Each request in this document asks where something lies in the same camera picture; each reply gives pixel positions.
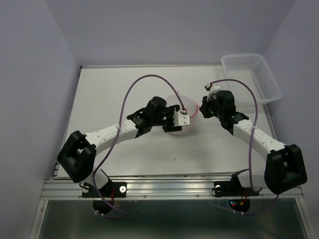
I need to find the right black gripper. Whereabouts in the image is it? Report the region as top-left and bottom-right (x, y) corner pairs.
(197, 94), (223, 119)

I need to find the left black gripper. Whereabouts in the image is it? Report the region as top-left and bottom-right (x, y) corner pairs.
(152, 105), (181, 132)

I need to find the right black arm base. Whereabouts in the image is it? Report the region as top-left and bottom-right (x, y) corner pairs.
(211, 169), (259, 214)

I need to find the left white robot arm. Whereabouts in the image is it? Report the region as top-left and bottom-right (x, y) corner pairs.
(57, 97), (190, 198)

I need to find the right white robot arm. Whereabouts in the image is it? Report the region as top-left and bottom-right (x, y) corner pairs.
(199, 90), (308, 195)

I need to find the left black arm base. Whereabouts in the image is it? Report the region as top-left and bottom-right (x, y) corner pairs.
(79, 169), (127, 218)

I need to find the white plastic basket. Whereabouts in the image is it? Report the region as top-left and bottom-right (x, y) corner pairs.
(221, 54), (282, 105)

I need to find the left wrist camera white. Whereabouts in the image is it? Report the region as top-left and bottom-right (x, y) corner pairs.
(173, 111), (190, 127)

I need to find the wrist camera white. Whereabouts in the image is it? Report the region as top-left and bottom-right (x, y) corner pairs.
(205, 83), (220, 101)
(173, 111), (190, 127)

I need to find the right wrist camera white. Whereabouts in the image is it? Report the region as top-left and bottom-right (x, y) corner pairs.
(205, 83), (220, 101)

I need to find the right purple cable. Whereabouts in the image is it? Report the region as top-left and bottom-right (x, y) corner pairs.
(209, 79), (279, 216)

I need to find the purple cable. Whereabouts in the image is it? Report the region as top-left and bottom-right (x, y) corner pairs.
(209, 79), (279, 216)
(92, 74), (187, 219)

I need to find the aluminium mounting rail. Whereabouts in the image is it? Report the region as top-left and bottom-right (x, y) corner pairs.
(41, 174), (305, 201)

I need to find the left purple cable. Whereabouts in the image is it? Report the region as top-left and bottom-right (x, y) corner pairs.
(92, 74), (187, 219)

